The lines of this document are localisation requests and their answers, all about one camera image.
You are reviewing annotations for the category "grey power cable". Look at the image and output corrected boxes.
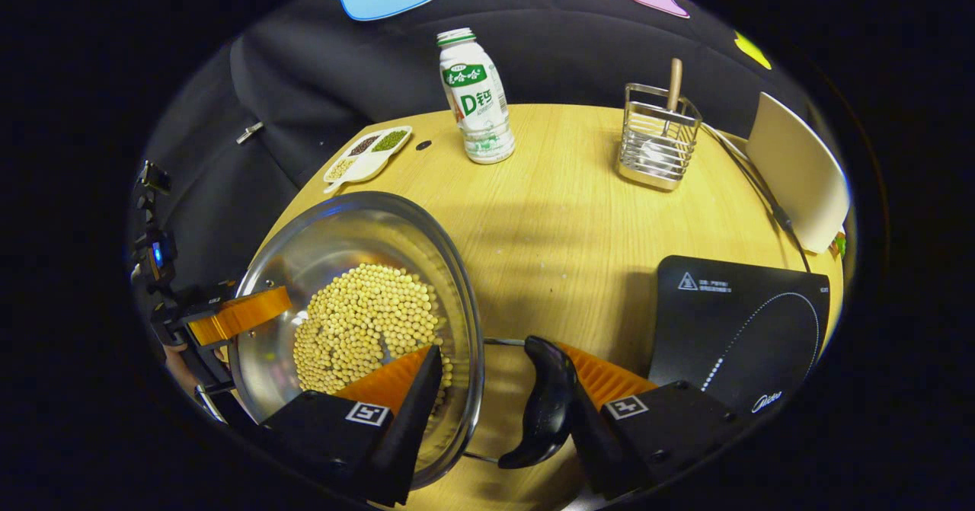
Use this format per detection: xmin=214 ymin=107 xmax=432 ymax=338
xmin=700 ymin=122 xmax=813 ymax=273

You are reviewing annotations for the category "white divided dish of beans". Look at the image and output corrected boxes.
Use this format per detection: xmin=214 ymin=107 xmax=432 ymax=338
xmin=322 ymin=125 xmax=414 ymax=195

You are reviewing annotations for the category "white toaster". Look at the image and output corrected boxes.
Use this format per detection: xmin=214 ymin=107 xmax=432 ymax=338
xmin=744 ymin=91 xmax=852 ymax=255

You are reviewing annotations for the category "white drink bottle green label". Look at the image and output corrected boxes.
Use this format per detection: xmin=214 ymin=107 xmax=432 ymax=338
xmin=436 ymin=27 xmax=516 ymax=165

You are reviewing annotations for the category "steel pot with black handles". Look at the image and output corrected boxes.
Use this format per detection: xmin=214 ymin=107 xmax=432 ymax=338
xmin=228 ymin=190 xmax=580 ymax=491

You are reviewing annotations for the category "black induction cooktop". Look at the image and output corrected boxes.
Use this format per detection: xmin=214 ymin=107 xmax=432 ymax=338
xmin=647 ymin=254 xmax=832 ymax=422

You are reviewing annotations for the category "black backdrop cloth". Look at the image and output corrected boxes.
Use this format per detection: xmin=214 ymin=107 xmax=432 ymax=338
xmin=139 ymin=0 xmax=810 ymax=292

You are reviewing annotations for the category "wooden handled spoon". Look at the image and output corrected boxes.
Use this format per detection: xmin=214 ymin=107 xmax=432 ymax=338
xmin=666 ymin=57 xmax=685 ymax=113

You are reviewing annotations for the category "pile of yellow soybeans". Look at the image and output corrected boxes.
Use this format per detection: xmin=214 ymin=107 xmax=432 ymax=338
xmin=292 ymin=263 xmax=455 ymax=397

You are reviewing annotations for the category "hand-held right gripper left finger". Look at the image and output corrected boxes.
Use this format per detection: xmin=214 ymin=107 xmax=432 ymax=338
xmin=263 ymin=344 xmax=445 ymax=506

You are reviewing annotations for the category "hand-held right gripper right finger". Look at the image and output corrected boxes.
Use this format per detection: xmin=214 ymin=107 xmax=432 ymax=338
xmin=560 ymin=341 xmax=744 ymax=501

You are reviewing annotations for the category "wire utensil holder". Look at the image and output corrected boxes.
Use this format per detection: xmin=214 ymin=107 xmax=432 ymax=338
xmin=617 ymin=82 xmax=704 ymax=192

